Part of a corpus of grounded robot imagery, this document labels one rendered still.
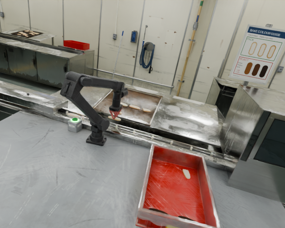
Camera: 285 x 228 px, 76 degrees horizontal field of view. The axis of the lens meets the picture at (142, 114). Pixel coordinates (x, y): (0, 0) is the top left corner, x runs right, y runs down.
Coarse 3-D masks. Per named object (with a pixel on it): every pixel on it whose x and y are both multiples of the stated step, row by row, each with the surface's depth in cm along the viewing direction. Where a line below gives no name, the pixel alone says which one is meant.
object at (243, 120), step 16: (240, 96) 121; (256, 96) 106; (272, 96) 113; (240, 112) 113; (256, 112) 90; (272, 112) 84; (224, 128) 137; (240, 128) 106; (256, 128) 139; (224, 144) 127; (240, 144) 100; (256, 144) 91; (224, 160) 118; (240, 160) 96; (256, 160) 94; (240, 176) 100; (256, 176) 98; (272, 176) 95; (256, 192) 101; (272, 192) 98
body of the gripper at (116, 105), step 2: (114, 100) 125; (116, 100) 125; (118, 100) 125; (120, 100) 128; (112, 102) 127; (114, 102) 125; (116, 102) 125; (118, 102) 126; (112, 104) 127; (114, 104) 126; (116, 104) 126; (118, 104) 127; (120, 104) 132; (122, 104) 133; (110, 106) 127; (112, 106) 127; (114, 106) 127; (116, 106) 127; (118, 106) 127; (120, 106) 130; (110, 108) 125; (112, 108) 125; (114, 108) 125; (116, 108) 126; (118, 108) 126; (116, 110) 125
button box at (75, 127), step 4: (80, 120) 128; (68, 124) 126; (72, 124) 125; (76, 124) 124; (80, 124) 129; (68, 128) 127; (72, 128) 126; (76, 128) 126; (80, 128) 131; (76, 132) 127
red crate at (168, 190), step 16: (160, 176) 102; (176, 176) 104; (192, 176) 106; (160, 192) 92; (176, 192) 93; (192, 192) 95; (144, 208) 82; (160, 208) 83; (176, 208) 85; (192, 208) 86; (144, 224) 74
